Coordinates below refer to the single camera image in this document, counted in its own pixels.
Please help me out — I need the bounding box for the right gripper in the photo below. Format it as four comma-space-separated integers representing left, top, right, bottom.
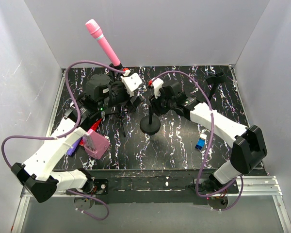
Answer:
148, 88, 176, 117

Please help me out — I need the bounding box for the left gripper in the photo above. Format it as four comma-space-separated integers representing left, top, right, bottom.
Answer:
99, 72, 145, 112

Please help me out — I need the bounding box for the black round-base stand white mic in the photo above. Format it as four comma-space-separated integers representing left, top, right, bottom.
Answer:
140, 105, 161, 135

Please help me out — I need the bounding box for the black tripod stand pink mic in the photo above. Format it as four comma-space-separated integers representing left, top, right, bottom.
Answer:
107, 70, 128, 137

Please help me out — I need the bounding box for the red glitter microphone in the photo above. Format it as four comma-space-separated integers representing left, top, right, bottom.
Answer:
79, 119, 102, 146

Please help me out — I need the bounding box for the black round-base stand purple mic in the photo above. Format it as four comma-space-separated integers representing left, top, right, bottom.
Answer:
206, 72, 226, 110

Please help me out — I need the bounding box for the purple microphone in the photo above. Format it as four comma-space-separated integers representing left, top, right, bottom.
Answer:
66, 138, 81, 156

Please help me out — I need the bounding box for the pink microphone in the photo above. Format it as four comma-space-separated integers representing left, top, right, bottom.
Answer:
85, 19, 122, 69

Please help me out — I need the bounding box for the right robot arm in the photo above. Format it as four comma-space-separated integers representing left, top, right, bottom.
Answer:
144, 78, 267, 193

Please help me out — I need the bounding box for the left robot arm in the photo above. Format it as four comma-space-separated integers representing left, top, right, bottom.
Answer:
11, 73, 143, 203

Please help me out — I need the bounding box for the black marble mat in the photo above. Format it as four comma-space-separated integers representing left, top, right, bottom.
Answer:
55, 65, 248, 170

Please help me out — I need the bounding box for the pink metronome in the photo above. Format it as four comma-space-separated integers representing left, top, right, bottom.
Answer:
82, 129, 110, 160

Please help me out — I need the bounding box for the blue white small toy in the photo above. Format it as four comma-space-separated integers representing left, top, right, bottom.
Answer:
195, 133, 207, 150

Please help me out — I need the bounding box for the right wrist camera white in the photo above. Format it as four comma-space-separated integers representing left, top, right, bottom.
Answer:
148, 78, 164, 99

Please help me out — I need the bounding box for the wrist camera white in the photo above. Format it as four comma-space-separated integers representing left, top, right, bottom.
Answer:
121, 68, 143, 97
148, 78, 164, 99

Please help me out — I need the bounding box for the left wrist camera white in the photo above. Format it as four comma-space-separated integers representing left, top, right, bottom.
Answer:
121, 68, 143, 97

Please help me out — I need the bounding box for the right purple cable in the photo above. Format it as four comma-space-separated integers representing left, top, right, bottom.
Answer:
151, 70, 244, 212

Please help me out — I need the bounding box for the purple cable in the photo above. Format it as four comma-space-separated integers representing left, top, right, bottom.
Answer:
151, 70, 244, 212
1, 60, 130, 220

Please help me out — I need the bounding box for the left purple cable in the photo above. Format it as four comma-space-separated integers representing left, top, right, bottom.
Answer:
1, 60, 130, 220

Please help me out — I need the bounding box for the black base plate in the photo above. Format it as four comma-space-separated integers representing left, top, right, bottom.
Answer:
33, 167, 267, 206

